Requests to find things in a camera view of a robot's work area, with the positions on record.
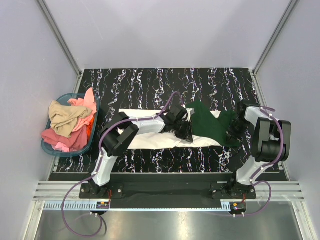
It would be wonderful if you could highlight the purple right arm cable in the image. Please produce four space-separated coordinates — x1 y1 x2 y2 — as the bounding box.
207 106 286 217

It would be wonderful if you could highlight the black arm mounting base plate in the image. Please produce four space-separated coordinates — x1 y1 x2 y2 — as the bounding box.
48 172 288 210

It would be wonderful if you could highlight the cream and green t-shirt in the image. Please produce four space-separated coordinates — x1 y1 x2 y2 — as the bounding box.
128 100 241 150

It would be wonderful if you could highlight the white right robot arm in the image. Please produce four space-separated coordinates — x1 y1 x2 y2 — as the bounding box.
222 100 292 199

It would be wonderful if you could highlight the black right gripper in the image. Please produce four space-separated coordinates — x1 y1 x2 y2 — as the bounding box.
226 118 251 145

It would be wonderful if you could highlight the pink t-shirt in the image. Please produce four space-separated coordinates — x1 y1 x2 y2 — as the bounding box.
41 88 98 153

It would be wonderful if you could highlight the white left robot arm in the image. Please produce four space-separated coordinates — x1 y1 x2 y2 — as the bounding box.
88 105 195 198

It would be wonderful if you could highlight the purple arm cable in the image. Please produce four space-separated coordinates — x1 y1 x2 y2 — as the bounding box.
61 91 187 237
207 106 286 217

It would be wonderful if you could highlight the left aluminium frame post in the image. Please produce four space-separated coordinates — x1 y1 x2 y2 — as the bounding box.
35 0 82 77

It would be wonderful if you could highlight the right aluminium frame post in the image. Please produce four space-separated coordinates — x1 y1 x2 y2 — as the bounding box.
252 0 300 75

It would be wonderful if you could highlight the grey slotted cable duct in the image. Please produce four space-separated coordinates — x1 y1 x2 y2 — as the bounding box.
44 200 231 213

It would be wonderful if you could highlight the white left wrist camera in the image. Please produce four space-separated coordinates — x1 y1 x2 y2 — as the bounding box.
186 108 195 122

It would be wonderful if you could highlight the beige t-shirt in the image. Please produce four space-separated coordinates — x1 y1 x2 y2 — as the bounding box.
48 100 92 138

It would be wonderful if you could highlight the orange garment in basket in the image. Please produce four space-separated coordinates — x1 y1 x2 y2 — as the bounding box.
86 116 95 139

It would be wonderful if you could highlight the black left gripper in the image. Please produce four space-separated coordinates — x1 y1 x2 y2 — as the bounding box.
172 119 193 143

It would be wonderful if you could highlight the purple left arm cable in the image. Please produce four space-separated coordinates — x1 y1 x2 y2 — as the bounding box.
61 91 187 237

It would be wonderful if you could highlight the aluminium frame post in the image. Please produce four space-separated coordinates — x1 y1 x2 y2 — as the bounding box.
252 0 300 75
35 0 82 77

